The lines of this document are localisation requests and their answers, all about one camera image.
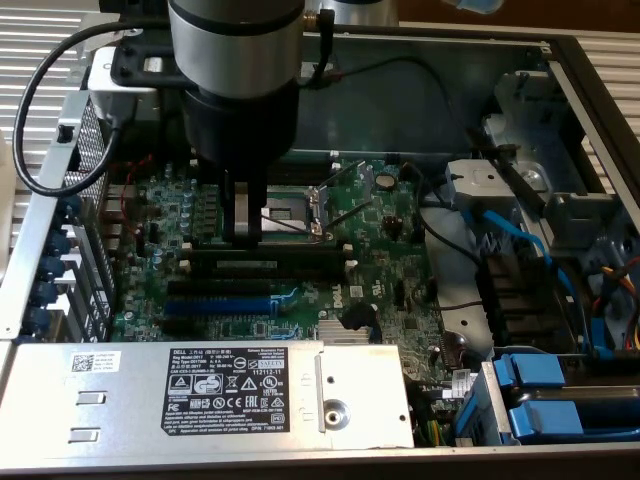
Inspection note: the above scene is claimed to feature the blue flat wire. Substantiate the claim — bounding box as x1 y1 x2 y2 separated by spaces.
458 202 619 362

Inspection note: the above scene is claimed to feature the black and silver PC case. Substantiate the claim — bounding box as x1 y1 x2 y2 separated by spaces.
0 12 640 471

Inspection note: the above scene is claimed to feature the silver power supply unit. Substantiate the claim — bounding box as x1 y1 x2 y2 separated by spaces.
0 341 417 451

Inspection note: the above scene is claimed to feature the black cable with brass plug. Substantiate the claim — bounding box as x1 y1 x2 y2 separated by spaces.
301 7 337 92

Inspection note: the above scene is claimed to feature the blue expansion slot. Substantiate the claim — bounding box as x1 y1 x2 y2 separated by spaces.
163 298 274 316

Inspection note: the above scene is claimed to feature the black round wire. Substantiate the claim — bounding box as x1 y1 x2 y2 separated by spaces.
419 219 486 274

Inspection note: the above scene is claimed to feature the green motherboard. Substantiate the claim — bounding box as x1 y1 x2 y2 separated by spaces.
99 154 451 416

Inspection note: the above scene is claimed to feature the black wire with connector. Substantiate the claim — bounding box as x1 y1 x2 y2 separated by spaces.
299 54 454 109

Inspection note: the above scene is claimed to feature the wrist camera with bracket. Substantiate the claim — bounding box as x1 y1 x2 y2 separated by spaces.
88 42 176 124

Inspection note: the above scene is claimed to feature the long black expansion slot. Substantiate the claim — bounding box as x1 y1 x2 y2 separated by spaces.
167 279 271 299

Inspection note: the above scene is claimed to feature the thin red wire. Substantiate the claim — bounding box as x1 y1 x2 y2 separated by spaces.
74 153 157 236

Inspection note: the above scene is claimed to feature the orange yellow wire bundle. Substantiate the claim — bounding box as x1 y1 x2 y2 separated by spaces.
587 264 640 354

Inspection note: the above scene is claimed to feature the thin locking lever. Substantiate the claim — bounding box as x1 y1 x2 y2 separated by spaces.
262 209 329 239

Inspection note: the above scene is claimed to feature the silver disk bay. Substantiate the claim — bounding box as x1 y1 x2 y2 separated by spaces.
444 69 640 351

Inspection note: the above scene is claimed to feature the blue plastic drive latch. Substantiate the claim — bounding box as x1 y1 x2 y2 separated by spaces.
507 399 586 445
492 352 569 390

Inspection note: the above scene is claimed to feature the black camera cable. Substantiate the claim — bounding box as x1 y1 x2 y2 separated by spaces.
13 22 139 197

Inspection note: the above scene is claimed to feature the CPU socket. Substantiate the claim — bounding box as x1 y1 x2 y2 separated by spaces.
259 183 331 246

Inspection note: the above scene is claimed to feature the short black expansion slot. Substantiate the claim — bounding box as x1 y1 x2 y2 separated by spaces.
160 316 195 337

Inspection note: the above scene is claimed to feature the black plastic bracket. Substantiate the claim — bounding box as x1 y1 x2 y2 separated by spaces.
474 252 576 351

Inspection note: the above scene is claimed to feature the silver socket cover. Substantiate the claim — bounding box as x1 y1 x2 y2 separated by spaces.
319 158 375 229

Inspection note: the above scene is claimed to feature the silver chipset heatsink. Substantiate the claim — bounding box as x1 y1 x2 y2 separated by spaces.
316 317 374 346

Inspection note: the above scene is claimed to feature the black cable plug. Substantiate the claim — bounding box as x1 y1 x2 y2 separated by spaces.
339 301 379 331

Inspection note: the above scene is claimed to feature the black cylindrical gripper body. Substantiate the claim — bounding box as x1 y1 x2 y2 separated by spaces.
180 83 302 174

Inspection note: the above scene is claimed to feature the yellow green wire bundle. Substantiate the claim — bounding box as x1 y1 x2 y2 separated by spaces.
418 418 449 447

